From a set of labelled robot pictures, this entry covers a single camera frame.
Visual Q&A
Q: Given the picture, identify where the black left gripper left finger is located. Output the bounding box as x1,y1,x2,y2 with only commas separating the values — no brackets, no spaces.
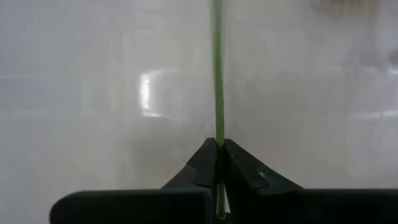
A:
49,138,218,224

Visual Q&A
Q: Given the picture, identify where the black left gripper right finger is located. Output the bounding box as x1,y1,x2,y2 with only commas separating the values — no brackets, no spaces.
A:
223,139,398,224

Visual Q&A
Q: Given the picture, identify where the white tulip green stem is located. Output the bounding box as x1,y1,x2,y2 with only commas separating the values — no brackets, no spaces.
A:
210,0,226,220

